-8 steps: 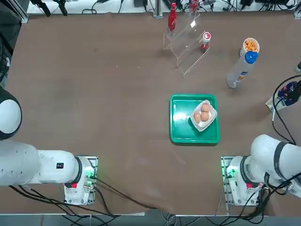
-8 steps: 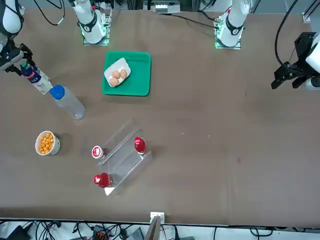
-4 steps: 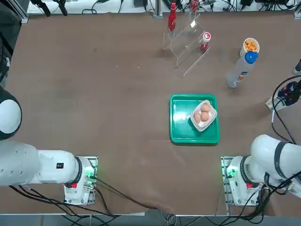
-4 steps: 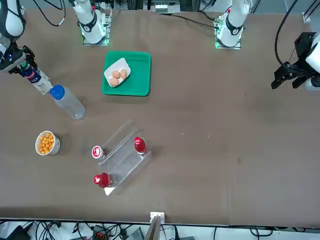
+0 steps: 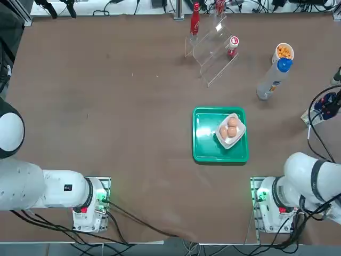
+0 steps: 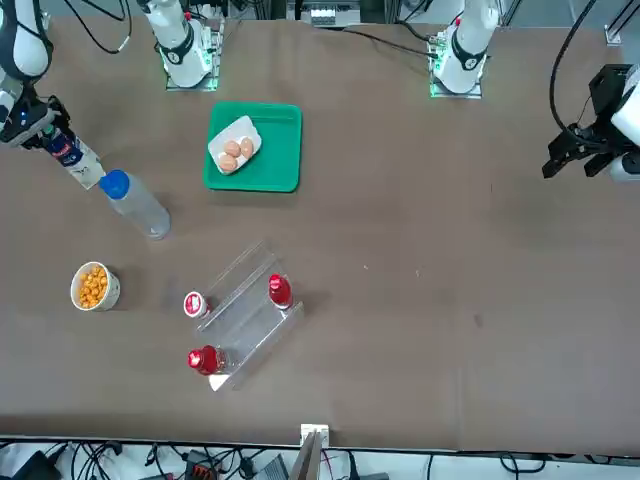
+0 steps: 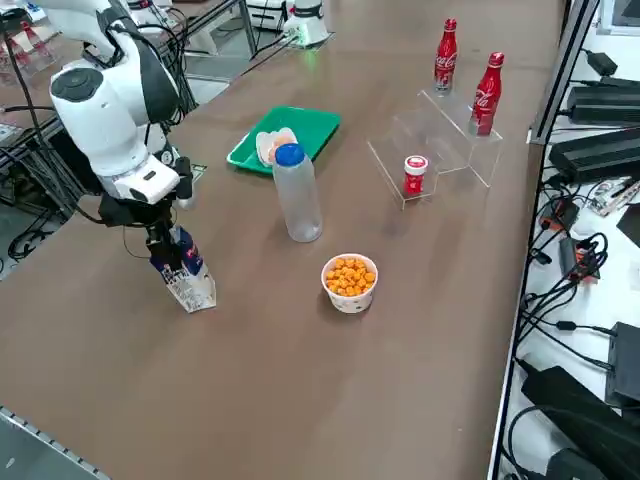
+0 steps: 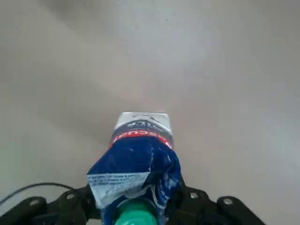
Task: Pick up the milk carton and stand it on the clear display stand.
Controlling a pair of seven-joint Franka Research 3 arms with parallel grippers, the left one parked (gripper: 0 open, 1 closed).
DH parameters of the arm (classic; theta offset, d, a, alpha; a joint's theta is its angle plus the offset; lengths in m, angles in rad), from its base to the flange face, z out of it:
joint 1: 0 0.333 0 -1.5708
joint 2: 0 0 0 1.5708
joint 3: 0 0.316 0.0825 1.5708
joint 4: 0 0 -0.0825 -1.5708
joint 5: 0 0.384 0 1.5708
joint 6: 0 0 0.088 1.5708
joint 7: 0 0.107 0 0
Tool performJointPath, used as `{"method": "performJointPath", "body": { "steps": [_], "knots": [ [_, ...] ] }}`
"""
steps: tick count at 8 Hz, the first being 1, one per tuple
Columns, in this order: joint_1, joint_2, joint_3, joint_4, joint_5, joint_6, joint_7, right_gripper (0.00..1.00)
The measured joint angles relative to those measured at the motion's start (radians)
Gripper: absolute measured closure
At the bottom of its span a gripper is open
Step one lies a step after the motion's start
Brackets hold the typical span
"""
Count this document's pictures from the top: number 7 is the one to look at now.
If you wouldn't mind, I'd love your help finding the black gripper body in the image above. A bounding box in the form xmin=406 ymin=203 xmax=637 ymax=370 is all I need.
xmin=98 ymin=192 xmax=177 ymax=231

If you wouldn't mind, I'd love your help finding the blue white milk carton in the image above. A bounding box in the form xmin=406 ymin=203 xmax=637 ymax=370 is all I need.
xmin=149 ymin=225 xmax=218 ymax=315

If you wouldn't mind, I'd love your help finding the clear stand with red bottles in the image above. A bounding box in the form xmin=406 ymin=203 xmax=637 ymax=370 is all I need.
xmin=0 ymin=19 xmax=61 ymax=86

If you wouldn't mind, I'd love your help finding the clear acrylic display stand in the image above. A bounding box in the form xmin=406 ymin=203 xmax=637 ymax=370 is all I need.
xmin=366 ymin=87 xmax=505 ymax=211

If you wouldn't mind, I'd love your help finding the clear bottle blue cap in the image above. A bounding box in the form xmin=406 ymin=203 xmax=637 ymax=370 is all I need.
xmin=271 ymin=142 xmax=324 ymax=244

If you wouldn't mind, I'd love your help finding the white plastic packet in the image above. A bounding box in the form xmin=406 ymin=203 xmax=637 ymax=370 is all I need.
xmin=254 ymin=126 xmax=300 ymax=166

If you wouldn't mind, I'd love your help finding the white cup of popcorn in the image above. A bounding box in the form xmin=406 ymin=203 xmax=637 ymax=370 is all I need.
xmin=320 ymin=252 xmax=380 ymax=315

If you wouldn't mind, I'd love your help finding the green plastic tray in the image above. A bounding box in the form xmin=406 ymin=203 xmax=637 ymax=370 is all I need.
xmin=225 ymin=104 xmax=343 ymax=176

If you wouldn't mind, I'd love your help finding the white box device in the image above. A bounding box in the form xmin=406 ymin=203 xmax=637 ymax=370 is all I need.
xmin=247 ymin=0 xmax=290 ymax=30

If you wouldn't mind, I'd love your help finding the red jar white lid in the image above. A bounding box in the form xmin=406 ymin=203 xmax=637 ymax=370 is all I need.
xmin=402 ymin=154 xmax=430 ymax=197

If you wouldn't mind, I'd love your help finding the red cola bottle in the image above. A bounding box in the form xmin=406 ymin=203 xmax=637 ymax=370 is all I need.
xmin=467 ymin=51 xmax=506 ymax=138
xmin=432 ymin=18 xmax=460 ymax=98

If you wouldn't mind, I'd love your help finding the black orange small device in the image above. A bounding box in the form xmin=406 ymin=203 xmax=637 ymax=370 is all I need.
xmin=574 ymin=247 xmax=601 ymax=284
xmin=539 ymin=198 xmax=581 ymax=232

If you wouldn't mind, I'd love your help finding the small black power adapter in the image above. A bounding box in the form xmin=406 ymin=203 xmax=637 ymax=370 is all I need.
xmin=558 ymin=236 xmax=580 ymax=277
xmin=585 ymin=49 xmax=619 ymax=76

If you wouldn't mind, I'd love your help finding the large black angled device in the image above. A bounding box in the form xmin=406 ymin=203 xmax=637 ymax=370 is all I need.
xmin=521 ymin=366 xmax=640 ymax=480

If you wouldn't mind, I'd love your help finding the large black power brick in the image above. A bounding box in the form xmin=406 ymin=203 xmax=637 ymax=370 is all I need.
xmin=569 ymin=85 xmax=640 ymax=126
xmin=548 ymin=128 xmax=640 ymax=184

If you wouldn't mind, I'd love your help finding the small cluttered white tray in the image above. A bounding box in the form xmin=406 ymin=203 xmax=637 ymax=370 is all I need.
xmin=592 ymin=177 xmax=640 ymax=217

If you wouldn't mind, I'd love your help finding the black box device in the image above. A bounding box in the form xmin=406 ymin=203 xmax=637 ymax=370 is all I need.
xmin=604 ymin=322 xmax=640 ymax=409

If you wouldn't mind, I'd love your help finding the metal table edge rail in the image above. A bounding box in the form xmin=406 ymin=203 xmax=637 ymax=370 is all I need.
xmin=0 ymin=404 xmax=109 ymax=480

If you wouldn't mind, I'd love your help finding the aluminium frame post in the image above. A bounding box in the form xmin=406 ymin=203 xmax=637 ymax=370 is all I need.
xmin=527 ymin=0 xmax=601 ymax=145

